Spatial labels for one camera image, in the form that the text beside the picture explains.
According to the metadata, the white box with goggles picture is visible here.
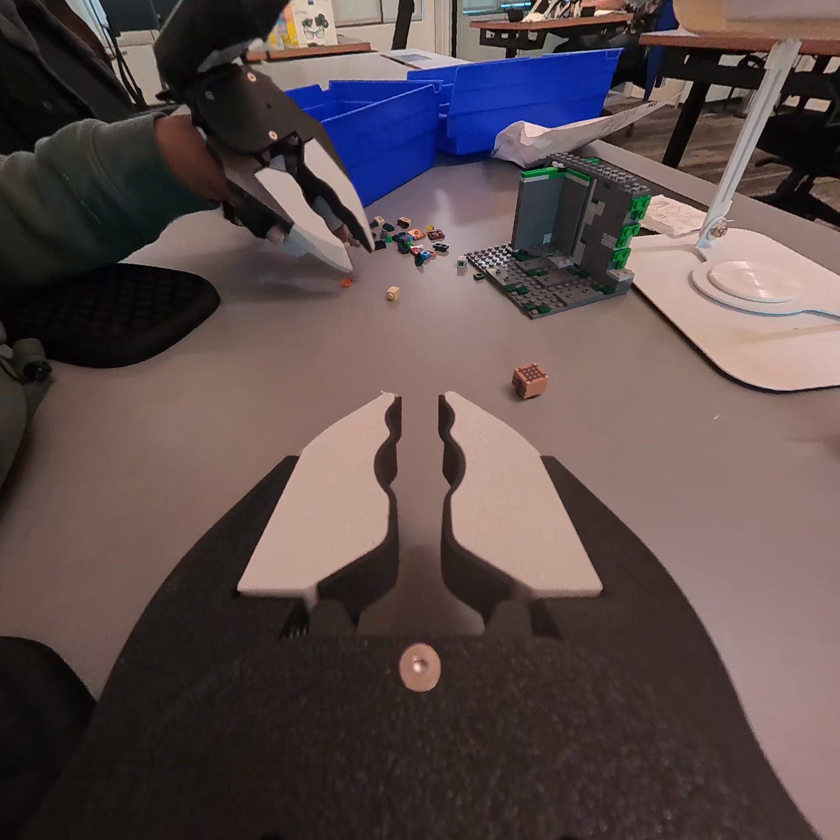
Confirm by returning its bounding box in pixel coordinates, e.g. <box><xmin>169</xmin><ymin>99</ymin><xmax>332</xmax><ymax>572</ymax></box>
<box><xmin>298</xmin><ymin>12</ymin><xmax>339</xmax><ymax>47</ymax></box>

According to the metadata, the white paper bag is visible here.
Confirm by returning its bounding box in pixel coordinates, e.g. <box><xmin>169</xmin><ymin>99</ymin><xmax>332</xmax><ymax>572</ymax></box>
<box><xmin>492</xmin><ymin>92</ymin><xmax>686</xmax><ymax>168</ymax></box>

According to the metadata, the person's left forearm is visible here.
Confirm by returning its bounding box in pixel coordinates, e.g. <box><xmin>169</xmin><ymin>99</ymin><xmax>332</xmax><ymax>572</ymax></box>
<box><xmin>0</xmin><ymin>113</ymin><xmax>217</xmax><ymax>283</ymax></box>

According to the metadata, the black office chair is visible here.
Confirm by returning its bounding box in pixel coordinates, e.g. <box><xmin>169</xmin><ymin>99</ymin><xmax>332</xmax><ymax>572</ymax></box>
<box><xmin>755</xmin><ymin>108</ymin><xmax>840</xmax><ymax>227</ymax></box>

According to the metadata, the printed paper sheet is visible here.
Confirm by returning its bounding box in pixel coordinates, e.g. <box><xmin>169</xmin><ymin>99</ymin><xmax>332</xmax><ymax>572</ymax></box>
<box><xmin>640</xmin><ymin>193</ymin><xmax>710</xmax><ymax>237</ymax></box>

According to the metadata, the pile of small bricks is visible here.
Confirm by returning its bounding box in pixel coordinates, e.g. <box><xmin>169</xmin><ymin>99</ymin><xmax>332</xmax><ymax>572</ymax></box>
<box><xmin>367</xmin><ymin>215</ymin><xmax>452</xmax><ymax>266</ymax></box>

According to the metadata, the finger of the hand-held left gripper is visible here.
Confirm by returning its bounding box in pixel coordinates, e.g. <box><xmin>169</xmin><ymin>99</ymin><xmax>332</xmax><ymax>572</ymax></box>
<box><xmin>297</xmin><ymin>134</ymin><xmax>376</xmax><ymax>255</ymax></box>
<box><xmin>255</xmin><ymin>167</ymin><xmax>357</xmax><ymax>275</ymax></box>

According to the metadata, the white stand with wooden tray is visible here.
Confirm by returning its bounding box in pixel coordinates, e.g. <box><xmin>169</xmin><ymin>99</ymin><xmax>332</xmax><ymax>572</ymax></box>
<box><xmin>626</xmin><ymin>0</ymin><xmax>840</xmax><ymax>392</ymax></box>

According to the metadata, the person's left hand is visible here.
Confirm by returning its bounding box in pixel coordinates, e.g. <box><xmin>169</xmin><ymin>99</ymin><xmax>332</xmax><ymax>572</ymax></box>
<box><xmin>154</xmin><ymin>113</ymin><xmax>229</xmax><ymax>206</ymax></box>

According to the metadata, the wooden background table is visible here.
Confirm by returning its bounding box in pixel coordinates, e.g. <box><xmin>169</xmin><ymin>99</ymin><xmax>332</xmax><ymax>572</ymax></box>
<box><xmin>469</xmin><ymin>10</ymin><xmax>634</xmax><ymax>60</ymax></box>
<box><xmin>640</xmin><ymin>29</ymin><xmax>840</xmax><ymax>168</ymax></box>
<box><xmin>246</xmin><ymin>41</ymin><xmax>371</xmax><ymax>63</ymax></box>

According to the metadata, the grey brick building model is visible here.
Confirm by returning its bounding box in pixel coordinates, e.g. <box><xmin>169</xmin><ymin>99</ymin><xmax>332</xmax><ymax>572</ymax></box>
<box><xmin>465</xmin><ymin>152</ymin><xmax>652</xmax><ymax>321</ymax></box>

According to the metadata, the grey desk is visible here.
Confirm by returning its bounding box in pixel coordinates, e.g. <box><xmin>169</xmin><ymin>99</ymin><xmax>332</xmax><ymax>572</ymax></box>
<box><xmin>0</xmin><ymin>51</ymin><xmax>840</xmax><ymax>840</ymax></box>

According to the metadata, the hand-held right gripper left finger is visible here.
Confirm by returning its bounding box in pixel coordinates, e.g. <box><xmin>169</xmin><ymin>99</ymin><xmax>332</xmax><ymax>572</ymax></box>
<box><xmin>236</xmin><ymin>391</ymin><xmax>403</xmax><ymax>626</ymax></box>

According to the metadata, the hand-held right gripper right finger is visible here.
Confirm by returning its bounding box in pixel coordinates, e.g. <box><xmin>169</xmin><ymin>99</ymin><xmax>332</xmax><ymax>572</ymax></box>
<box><xmin>437</xmin><ymin>391</ymin><xmax>603</xmax><ymax>627</ymax></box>

